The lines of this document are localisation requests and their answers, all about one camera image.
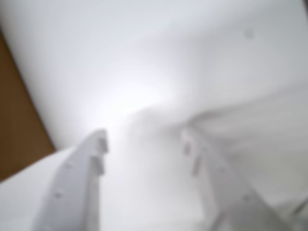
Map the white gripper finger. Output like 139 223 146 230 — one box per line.
31 128 109 231
179 128 287 231

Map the brown cardboard box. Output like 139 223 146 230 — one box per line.
0 28 57 182

